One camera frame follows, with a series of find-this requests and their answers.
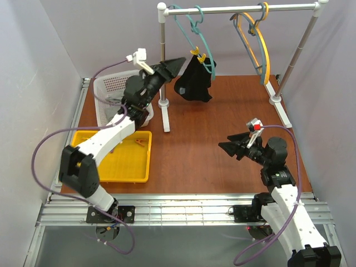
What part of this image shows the black underwear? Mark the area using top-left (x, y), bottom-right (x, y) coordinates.
top-left (174, 55), bottom-right (212, 102)

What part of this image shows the yellow clothespin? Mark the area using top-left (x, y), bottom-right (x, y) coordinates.
top-left (197, 53), bottom-right (206, 64)
top-left (190, 46), bottom-right (200, 55)

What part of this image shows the teal plastic hanger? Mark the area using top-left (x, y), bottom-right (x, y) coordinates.
top-left (173, 5), bottom-right (216, 80)

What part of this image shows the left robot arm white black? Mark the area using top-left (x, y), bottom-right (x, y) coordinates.
top-left (59, 57), bottom-right (186, 212)

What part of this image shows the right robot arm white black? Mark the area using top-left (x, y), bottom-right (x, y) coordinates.
top-left (219, 132), bottom-right (342, 266)

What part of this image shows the yellow plastic hanger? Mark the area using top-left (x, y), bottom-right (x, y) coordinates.
top-left (236, 2), bottom-right (271, 86)

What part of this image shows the white plastic laundry basket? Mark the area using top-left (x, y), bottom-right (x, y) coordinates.
top-left (93, 70), bottom-right (139, 126)

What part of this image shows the grey cloth in basket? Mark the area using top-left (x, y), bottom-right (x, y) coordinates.
top-left (105, 93), bottom-right (123, 121)

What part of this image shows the orange clothespin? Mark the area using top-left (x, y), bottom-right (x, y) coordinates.
top-left (135, 139), bottom-right (147, 147)

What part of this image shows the yellow plastic tray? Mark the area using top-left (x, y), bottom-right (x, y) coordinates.
top-left (72, 129), bottom-right (152, 183)

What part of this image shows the white metal clothes rack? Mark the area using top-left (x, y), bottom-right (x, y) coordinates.
top-left (156, 0), bottom-right (330, 133)

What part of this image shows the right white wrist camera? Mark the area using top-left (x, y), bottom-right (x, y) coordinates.
top-left (246, 118), bottom-right (263, 149)

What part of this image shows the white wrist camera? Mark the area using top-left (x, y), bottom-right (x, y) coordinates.
top-left (246, 118), bottom-right (263, 149)
top-left (126, 48), bottom-right (155, 75)

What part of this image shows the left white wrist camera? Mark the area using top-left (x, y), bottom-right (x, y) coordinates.
top-left (126, 48), bottom-right (155, 75)

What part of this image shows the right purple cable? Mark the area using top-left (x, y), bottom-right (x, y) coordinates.
top-left (233, 124), bottom-right (304, 266)

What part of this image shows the purple cable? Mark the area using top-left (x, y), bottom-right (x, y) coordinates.
top-left (233, 124), bottom-right (304, 266)
top-left (30, 57), bottom-right (136, 255)

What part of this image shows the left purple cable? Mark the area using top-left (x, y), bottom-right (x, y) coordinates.
top-left (30, 57), bottom-right (136, 255)

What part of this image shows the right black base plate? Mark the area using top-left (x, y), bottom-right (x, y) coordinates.
top-left (233, 205), bottom-right (265, 223)

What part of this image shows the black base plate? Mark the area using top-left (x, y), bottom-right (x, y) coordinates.
top-left (86, 206), bottom-right (135, 224)
top-left (233, 205), bottom-right (265, 223)

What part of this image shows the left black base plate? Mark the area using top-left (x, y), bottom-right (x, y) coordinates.
top-left (86, 206), bottom-right (135, 224)

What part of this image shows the aluminium rail frame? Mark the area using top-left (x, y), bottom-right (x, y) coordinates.
top-left (23, 77), bottom-right (348, 267)

